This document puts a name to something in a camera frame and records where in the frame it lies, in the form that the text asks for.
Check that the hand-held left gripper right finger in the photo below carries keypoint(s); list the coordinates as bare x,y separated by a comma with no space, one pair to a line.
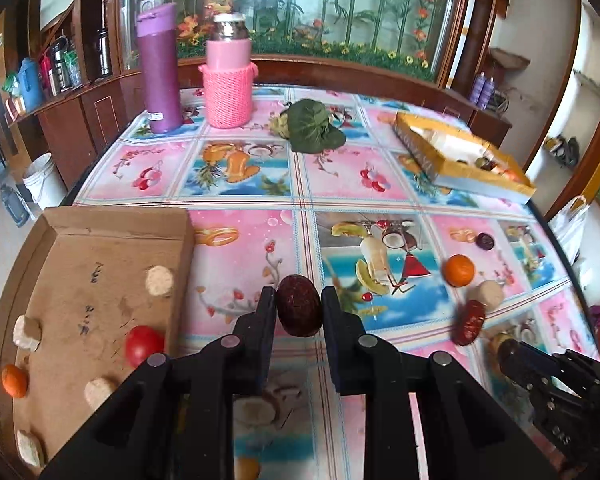
337,345

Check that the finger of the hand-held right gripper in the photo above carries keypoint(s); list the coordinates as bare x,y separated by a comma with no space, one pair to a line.
522,360

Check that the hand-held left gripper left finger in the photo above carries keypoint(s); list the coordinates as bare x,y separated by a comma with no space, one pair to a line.
267,340

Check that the small round red date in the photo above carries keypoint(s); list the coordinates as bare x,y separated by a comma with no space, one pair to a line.
299,305

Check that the red tomato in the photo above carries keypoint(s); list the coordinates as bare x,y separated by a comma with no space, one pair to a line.
142,342

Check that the brown cardboard box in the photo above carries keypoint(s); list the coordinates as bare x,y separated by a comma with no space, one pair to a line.
90,280

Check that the gold gift box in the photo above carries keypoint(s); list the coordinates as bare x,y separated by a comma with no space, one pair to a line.
457,181

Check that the large red date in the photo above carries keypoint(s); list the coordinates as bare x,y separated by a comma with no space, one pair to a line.
469,322

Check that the dark wrinkled date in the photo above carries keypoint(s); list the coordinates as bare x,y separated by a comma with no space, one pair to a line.
485,241

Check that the white plastic bag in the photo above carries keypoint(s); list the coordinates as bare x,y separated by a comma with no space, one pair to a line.
572,227

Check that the dark fruit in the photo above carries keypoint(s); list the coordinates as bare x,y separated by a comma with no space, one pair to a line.
485,163

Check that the dark bag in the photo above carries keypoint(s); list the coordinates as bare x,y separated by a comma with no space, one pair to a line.
564,149

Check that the green leafy vegetable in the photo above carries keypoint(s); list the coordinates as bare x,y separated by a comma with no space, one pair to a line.
310,125

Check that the white foam insert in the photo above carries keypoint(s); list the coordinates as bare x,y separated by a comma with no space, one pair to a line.
440,136

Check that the wooden side cabinet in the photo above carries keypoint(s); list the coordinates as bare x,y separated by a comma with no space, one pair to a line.
485,125

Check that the pink knit sleeve thermos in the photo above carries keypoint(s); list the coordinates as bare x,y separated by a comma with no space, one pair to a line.
227,85

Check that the purple spray bottle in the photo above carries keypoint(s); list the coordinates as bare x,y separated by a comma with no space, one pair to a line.
478,89
489,91

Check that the white plastic bucket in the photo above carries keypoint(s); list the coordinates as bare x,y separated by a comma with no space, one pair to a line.
44,182

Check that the wooden shelf cabinet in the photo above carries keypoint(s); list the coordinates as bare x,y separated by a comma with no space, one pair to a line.
100,110

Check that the purple thermos bottle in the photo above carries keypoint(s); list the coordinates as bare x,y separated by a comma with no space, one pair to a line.
159,75

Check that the brown basket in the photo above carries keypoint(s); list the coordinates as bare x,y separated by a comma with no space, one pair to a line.
510,58

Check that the black steel thermos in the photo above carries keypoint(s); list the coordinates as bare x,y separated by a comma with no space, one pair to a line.
105,52

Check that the bamboo flower glass screen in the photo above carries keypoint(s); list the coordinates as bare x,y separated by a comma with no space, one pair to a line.
355,10

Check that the steel flask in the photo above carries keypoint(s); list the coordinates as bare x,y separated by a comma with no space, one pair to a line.
61,65

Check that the red bottle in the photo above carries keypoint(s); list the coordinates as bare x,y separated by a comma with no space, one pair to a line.
47,75

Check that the blue plastic jug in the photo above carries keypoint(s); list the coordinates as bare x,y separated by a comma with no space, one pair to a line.
31,85

